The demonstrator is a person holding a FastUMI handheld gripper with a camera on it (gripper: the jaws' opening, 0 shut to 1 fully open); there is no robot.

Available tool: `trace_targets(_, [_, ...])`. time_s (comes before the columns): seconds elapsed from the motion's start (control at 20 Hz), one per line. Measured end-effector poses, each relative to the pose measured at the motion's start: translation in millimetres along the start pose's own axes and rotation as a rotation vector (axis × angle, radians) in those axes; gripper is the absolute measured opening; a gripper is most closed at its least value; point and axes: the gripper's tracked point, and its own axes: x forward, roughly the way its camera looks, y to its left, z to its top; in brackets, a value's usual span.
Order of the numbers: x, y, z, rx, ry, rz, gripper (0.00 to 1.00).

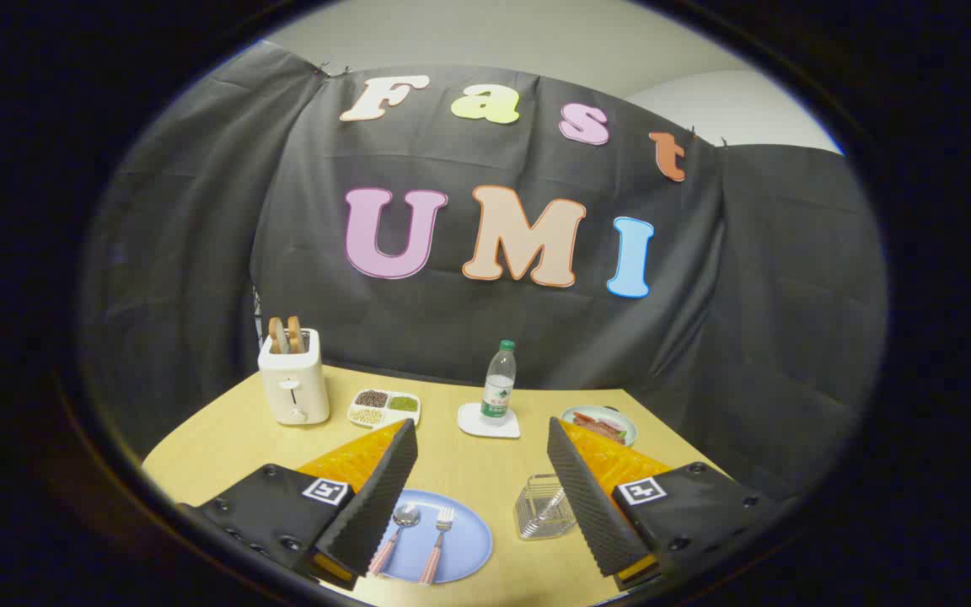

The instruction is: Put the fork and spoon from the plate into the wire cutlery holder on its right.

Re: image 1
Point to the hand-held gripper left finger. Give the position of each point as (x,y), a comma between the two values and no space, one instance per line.
(372,514)

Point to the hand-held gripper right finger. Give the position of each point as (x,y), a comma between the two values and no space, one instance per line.
(591,506)

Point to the white plate with meat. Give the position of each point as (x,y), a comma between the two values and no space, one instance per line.
(599,424)

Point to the blue round plate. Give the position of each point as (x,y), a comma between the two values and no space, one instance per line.
(469,539)

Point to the white divided dish with grains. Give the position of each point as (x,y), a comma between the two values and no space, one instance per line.
(384,407)

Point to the white square coaster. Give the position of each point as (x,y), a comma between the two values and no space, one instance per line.
(473,423)

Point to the clear water bottle green cap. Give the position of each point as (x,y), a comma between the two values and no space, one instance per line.
(498,384)

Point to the white toaster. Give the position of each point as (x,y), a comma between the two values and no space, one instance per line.
(292,379)

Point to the brown toast slice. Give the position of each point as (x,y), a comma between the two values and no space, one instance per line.
(295,333)
(276,335)

